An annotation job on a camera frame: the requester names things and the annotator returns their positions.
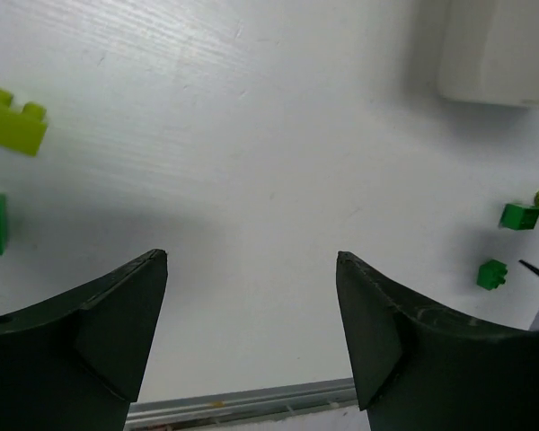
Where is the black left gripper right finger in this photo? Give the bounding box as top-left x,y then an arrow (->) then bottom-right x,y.
336,251 -> 539,430

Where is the aluminium table frame rail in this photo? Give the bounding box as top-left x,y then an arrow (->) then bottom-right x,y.
125,378 -> 357,430

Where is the white drawer cabinet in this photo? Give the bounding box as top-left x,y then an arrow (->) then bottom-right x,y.
437,0 -> 539,109

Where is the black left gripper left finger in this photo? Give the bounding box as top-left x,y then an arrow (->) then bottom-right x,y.
0,249 -> 167,430

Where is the green 2x2 lego brick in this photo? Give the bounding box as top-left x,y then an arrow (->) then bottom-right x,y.
476,259 -> 508,291

